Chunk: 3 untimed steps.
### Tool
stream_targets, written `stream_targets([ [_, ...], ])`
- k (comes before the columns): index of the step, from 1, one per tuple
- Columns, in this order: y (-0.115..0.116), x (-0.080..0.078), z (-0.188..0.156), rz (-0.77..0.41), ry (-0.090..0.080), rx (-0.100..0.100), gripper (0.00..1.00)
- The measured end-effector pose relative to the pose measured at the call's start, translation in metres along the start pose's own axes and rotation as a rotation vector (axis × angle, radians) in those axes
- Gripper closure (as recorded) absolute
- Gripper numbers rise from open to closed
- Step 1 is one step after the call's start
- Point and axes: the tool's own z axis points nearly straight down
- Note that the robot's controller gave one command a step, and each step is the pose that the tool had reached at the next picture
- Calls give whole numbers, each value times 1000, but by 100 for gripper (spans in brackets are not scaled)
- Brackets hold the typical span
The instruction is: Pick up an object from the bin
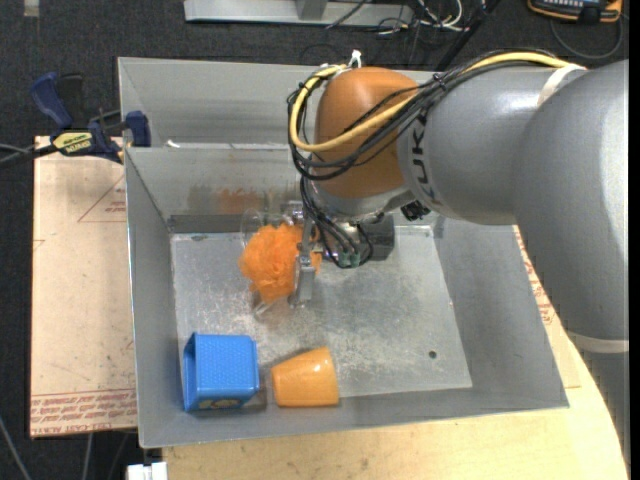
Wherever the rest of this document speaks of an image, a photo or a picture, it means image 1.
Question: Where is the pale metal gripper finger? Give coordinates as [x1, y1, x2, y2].
[289, 254, 317, 310]

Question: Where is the orange mesh pouf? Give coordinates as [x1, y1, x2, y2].
[237, 223, 324, 305]

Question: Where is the grey metal bin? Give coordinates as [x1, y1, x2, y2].
[117, 56, 571, 450]

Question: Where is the clear glass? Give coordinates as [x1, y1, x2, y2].
[238, 206, 304, 320]

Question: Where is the orange plastic cup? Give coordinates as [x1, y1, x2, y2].
[270, 345, 341, 409]

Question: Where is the blue plastic box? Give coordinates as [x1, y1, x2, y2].
[181, 332, 262, 414]

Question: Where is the brown cardboard board, red print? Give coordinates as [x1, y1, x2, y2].
[29, 135, 584, 439]

